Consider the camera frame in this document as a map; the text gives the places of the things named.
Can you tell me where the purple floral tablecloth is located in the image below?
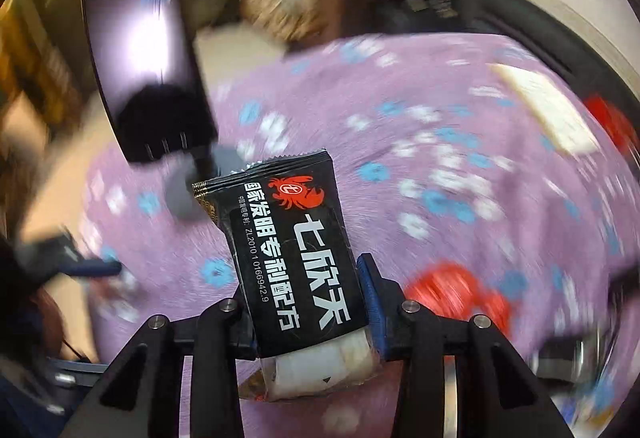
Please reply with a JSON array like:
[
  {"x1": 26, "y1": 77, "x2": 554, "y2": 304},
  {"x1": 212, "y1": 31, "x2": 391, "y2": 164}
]
[{"x1": 79, "y1": 34, "x2": 639, "y2": 437}]

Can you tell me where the phone on round stand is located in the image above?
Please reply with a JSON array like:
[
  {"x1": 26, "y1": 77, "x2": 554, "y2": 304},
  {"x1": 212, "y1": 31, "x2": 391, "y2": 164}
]
[{"x1": 81, "y1": 0, "x2": 242, "y2": 221}]

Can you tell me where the black leather sofa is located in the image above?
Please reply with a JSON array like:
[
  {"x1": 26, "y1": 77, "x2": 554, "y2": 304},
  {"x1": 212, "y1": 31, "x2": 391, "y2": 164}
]
[{"x1": 373, "y1": 0, "x2": 639, "y2": 128}]

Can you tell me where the red plastic bag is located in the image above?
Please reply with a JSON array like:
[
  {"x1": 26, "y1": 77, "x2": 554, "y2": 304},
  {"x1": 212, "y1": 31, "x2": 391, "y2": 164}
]
[{"x1": 404, "y1": 262, "x2": 512, "y2": 335}]

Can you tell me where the blanket on chair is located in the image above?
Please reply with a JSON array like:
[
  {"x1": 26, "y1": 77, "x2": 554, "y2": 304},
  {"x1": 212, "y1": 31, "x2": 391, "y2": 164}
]
[{"x1": 240, "y1": 0, "x2": 326, "y2": 42}]

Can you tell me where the paper notebook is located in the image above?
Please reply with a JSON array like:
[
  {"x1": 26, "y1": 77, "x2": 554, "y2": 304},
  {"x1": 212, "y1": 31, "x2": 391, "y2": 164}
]
[{"x1": 489, "y1": 63, "x2": 600, "y2": 156}]

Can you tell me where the red bag on sofa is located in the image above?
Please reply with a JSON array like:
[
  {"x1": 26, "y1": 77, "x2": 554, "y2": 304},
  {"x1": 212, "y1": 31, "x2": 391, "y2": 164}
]
[{"x1": 585, "y1": 94, "x2": 639, "y2": 156}]

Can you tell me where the black wet wipe pack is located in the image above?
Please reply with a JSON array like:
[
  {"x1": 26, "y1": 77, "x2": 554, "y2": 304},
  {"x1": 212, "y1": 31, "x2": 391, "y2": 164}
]
[{"x1": 193, "y1": 150, "x2": 380, "y2": 401}]

